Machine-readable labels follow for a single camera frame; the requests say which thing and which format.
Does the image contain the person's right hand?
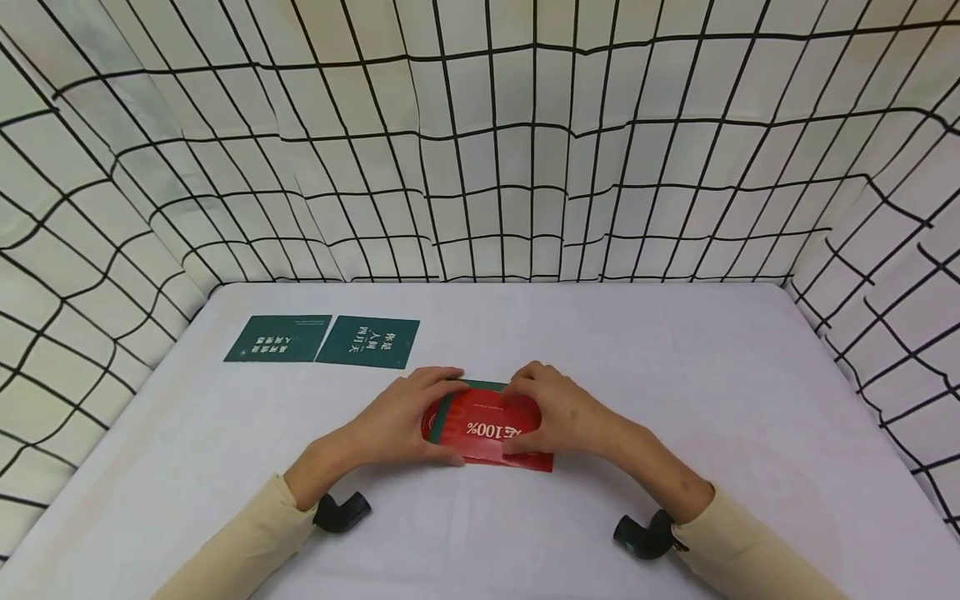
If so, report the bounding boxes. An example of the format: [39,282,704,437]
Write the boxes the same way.
[500,360,645,461]

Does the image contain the person's left hand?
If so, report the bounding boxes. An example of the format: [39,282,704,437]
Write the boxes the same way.
[313,366,473,469]

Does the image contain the red paper envelope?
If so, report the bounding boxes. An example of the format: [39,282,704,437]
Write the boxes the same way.
[421,387,555,474]

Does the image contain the person's left forearm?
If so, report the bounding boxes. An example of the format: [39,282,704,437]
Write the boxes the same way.
[150,440,335,600]

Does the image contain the person's right forearm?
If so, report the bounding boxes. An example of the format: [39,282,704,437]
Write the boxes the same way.
[630,425,853,600]

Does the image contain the green card large white text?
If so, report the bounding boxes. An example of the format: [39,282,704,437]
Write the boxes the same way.
[314,315,421,371]

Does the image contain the black wrist band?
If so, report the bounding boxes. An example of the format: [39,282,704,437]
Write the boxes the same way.
[312,491,373,535]
[612,509,690,562]

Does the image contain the green card small white text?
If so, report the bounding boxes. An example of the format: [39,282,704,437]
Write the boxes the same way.
[222,314,333,364]

